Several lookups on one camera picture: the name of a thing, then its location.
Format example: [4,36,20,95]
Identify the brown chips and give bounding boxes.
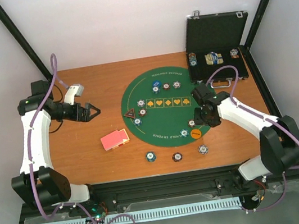
[188,120,196,127]
[162,83,170,90]
[138,108,147,117]

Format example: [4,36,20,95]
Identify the blue orange 10 chip stack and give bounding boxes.
[198,144,209,155]

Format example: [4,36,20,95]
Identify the red playing card deck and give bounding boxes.
[100,129,130,150]

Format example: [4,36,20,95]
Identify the blue orange chips top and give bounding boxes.
[173,81,181,89]

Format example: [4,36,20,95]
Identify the black triangular all-in button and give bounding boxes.
[123,108,136,119]

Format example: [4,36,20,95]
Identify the brown 100 chip stack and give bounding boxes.
[172,152,183,162]

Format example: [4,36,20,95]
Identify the blue 50 chips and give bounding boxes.
[133,118,142,127]

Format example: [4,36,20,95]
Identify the blue small blind button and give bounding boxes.
[152,80,161,87]

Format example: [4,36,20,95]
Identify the blue 50 chip stack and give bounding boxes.
[145,151,157,162]

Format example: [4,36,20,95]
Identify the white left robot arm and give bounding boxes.
[11,80,101,214]

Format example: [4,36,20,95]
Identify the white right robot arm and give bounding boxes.
[191,84,299,181]

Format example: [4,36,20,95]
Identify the orange big blind button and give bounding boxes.
[190,129,202,140]

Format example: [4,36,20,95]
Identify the round green poker mat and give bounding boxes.
[121,66,211,148]

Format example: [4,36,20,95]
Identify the card pack in case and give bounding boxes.
[205,52,224,66]

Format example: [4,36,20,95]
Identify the chip stack in case left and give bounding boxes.
[188,52,197,67]

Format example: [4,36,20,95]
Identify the chip stack in case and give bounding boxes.
[188,52,197,67]
[229,48,240,59]

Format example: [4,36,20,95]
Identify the chip stack in case right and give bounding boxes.
[229,48,240,59]

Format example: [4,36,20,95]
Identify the black poker case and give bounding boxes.
[185,10,249,84]

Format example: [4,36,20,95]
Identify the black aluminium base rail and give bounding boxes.
[17,152,299,224]

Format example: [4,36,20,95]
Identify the light blue cable duct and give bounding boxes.
[40,197,242,224]

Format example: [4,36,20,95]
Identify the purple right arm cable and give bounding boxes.
[203,54,299,217]

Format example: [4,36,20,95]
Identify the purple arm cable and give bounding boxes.
[203,54,299,217]
[12,44,137,224]

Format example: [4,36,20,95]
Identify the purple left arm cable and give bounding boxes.
[12,44,137,224]

